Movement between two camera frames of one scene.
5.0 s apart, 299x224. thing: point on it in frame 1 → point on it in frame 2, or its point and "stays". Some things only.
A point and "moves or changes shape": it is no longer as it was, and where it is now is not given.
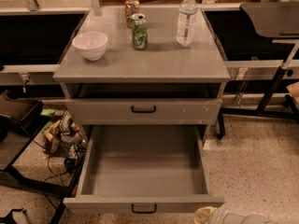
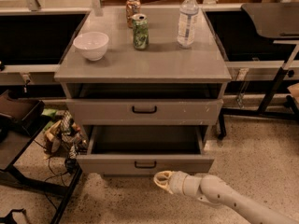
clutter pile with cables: x=63 y=138 stays
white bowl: x=92 y=44 stays
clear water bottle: x=187 y=18 stays
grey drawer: x=144 y=170 moves or changes shape
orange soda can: x=132 y=7 stays
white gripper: x=219 y=216 → x=178 y=182
